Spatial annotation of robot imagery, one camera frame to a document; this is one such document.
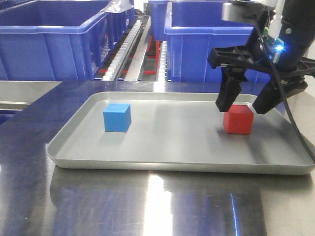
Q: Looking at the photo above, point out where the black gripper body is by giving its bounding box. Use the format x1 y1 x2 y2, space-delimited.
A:
208 0 315 78

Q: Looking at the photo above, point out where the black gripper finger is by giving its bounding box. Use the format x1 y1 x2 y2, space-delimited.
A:
216 66 248 112
252 77 308 114

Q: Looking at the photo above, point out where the red cube block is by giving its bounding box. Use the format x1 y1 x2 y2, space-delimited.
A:
223 105 254 135

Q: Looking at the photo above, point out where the blue cube block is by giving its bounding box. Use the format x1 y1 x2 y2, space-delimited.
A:
103 103 131 132

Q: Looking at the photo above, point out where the blue bin front right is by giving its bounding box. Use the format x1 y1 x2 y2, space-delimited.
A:
163 1 306 83

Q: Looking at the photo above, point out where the blue bin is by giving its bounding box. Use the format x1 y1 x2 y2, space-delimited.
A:
0 0 128 81
163 1 306 83

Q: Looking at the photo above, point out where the grey metal tray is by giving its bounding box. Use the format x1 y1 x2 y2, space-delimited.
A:
46 91 315 175

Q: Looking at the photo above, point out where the clear plastic bag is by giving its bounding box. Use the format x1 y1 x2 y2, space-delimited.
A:
102 0 133 13

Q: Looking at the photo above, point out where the blue bin front left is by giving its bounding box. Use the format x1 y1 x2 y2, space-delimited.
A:
0 0 128 81

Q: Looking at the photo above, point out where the black cable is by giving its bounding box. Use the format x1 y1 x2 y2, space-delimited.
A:
253 17 315 164

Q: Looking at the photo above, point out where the white roller rail right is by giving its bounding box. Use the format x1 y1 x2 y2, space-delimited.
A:
157 41 167 82

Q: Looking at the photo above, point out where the white roller rail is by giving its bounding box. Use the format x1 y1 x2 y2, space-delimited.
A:
157 41 167 82
101 20 142 81

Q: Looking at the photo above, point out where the steel divider rail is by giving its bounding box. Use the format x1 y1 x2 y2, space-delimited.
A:
124 16 151 82

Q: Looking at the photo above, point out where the white roller rail left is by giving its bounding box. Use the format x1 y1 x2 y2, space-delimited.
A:
101 20 142 81

